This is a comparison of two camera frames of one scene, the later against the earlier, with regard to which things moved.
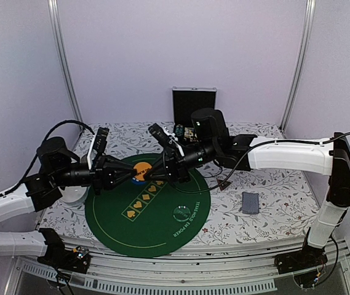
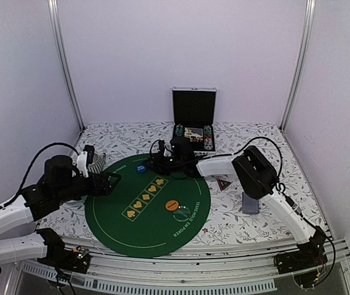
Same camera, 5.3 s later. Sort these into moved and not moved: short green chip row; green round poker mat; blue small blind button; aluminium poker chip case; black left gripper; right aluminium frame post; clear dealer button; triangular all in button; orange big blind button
Moved: black left gripper; blue small blind button; orange big blind button
Not moved: short green chip row; clear dealer button; aluminium poker chip case; green round poker mat; triangular all in button; right aluminium frame post
